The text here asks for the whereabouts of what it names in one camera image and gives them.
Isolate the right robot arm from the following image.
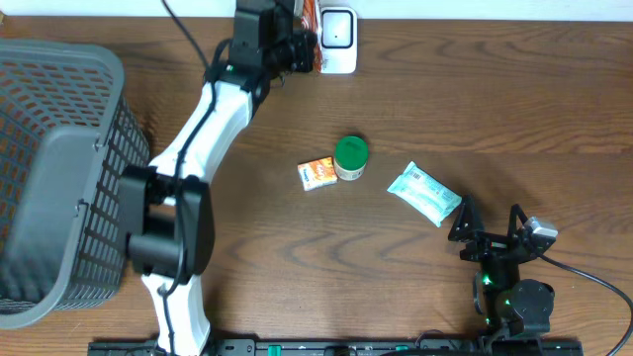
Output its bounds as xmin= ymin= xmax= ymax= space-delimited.
xmin=448 ymin=196 xmax=558 ymax=355

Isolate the black left camera cable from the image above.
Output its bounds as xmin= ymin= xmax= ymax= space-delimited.
xmin=157 ymin=0 xmax=224 ymax=356

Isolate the black camera cable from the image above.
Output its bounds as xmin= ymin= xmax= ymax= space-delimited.
xmin=157 ymin=0 xmax=224 ymax=356
xmin=536 ymin=251 xmax=633 ymax=356

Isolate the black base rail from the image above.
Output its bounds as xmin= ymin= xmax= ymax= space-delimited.
xmin=87 ymin=337 xmax=586 ymax=356

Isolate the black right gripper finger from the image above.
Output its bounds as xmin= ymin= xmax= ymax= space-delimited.
xmin=448 ymin=195 xmax=485 ymax=242
xmin=507 ymin=204 xmax=528 ymax=237

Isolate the green lid jar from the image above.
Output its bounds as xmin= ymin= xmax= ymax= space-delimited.
xmin=333 ymin=135 xmax=369 ymax=181

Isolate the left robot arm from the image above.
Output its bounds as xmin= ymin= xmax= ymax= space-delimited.
xmin=119 ymin=0 xmax=318 ymax=355

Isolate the light blue tissue pack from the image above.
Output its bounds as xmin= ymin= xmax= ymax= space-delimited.
xmin=388 ymin=161 xmax=462 ymax=227

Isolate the red chocolate bar wrapper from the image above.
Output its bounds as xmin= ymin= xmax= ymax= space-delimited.
xmin=301 ymin=0 xmax=323 ymax=72

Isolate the small orange snack box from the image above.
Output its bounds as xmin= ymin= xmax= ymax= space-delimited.
xmin=298 ymin=156 xmax=338 ymax=191

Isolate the grey plastic shopping basket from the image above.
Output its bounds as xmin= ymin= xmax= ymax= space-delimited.
xmin=1 ymin=39 xmax=149 ymax=329

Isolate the black right camera cable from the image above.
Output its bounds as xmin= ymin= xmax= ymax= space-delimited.
xmin=536 ymin=251 xmax=633 ymax=356

